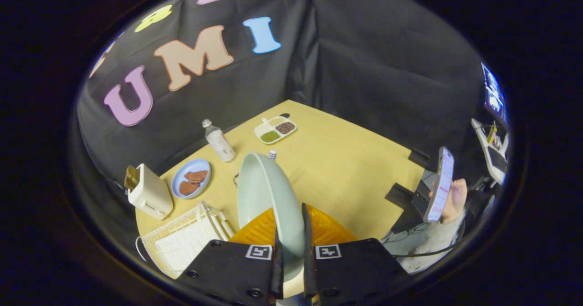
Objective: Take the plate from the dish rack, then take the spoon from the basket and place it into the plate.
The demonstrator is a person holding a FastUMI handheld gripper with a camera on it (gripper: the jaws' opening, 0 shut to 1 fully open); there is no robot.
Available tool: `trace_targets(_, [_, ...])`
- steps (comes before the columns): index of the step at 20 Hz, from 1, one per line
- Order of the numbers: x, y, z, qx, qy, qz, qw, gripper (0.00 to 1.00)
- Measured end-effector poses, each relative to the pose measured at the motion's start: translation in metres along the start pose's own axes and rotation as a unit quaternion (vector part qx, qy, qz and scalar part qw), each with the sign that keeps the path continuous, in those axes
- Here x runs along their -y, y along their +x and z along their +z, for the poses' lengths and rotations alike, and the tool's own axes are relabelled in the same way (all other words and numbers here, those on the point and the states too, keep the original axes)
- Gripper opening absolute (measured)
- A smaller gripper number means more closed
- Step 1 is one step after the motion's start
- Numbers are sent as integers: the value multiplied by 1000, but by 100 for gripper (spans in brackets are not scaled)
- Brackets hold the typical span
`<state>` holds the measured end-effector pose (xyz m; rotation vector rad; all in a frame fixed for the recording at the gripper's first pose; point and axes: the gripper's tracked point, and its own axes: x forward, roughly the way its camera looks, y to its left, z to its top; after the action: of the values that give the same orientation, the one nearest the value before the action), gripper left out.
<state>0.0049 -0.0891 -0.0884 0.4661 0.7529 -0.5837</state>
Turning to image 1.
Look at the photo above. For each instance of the pale green plate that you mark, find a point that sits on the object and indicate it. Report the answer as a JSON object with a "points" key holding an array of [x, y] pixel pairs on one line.
{"points": [[262, 192]]}

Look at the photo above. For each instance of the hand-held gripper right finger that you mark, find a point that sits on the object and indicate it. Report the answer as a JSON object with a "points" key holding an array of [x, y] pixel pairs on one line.
{"points": [[355, 269]]}

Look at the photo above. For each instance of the black backdrop cloth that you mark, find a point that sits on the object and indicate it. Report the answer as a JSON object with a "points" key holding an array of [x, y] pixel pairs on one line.
{"points": [[373, 78]]}

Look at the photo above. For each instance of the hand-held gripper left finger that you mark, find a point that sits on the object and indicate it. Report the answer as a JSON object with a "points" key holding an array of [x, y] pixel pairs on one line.
{"points": [[227, 269]]}

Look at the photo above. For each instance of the brown toast slice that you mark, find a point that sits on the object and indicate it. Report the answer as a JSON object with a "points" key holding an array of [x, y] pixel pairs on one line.
{"points": [[131, 177]]}

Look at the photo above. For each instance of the brown meat patty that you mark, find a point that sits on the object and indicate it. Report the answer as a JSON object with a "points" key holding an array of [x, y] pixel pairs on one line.
{"points": [[196, 176], [187, 188]]}

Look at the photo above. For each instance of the black table clamp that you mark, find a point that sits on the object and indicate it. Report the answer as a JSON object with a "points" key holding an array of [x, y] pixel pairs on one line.
{"points": [[403, 201], [419, 157]]}

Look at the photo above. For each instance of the white side desk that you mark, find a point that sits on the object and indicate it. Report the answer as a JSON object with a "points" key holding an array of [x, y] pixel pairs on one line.
{"points": [[485, 144]]}

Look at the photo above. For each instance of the clear plastic bottle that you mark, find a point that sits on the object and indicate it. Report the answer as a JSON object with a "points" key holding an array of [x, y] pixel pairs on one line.
{"points": [[219, 142]]}

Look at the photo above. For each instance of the smartphone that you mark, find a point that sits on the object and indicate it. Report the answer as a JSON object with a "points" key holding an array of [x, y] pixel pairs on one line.
{"points": [[441, 187]]}

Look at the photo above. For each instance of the white toaster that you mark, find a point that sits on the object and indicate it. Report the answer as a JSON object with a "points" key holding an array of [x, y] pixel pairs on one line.
{"points": [[152, 194]]}

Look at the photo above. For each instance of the white divided bean tray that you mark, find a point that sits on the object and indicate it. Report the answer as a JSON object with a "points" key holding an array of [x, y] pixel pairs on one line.
{"points": [[273, 133]]}

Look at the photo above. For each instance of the small blue plate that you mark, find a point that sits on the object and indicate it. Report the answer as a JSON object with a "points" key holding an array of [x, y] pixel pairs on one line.
{"points": [[202, 165]]}

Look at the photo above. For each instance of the computer monitor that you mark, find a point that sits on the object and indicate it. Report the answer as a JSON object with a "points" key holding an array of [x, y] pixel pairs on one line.
{"points": [[494, 94]]}

